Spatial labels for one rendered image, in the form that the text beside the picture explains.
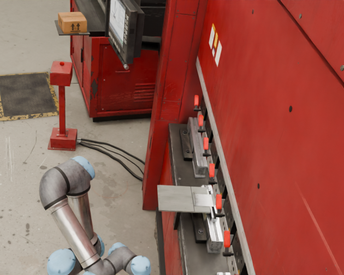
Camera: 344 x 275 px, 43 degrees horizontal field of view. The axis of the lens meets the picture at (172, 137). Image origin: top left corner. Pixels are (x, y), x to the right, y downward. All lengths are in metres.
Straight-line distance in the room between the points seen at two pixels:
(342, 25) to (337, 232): 0.45
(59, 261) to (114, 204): 1.67
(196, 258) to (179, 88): 1.17
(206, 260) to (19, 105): 3.00
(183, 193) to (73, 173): 0.74
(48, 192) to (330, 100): 1.08
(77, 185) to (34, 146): 2.38
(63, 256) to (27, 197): 1.73
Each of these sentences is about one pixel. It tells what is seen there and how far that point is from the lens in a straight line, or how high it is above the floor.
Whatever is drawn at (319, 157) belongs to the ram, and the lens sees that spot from 1.10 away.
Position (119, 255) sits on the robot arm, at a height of 1.17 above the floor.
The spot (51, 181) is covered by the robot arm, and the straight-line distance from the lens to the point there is 1.72.
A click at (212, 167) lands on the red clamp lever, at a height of 1.31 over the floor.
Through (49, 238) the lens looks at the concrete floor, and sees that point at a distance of 3.35.
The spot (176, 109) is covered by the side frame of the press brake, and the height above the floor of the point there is 0.99.
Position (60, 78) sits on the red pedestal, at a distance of 3.64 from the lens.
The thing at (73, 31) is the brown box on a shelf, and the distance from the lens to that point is 3.83.
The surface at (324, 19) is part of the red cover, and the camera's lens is 1.12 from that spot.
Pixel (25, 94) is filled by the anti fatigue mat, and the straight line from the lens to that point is 4.84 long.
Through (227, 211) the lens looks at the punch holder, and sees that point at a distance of 1.83.
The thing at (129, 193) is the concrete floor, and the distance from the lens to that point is 3.67.
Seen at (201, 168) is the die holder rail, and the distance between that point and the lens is 2.56.
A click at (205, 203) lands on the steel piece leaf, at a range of 2.26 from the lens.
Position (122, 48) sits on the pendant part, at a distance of 2.91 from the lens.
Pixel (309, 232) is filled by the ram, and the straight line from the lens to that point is 1.15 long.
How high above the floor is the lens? 2.57
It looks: 36 degrees down
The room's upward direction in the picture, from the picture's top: 10 degrees clockwise
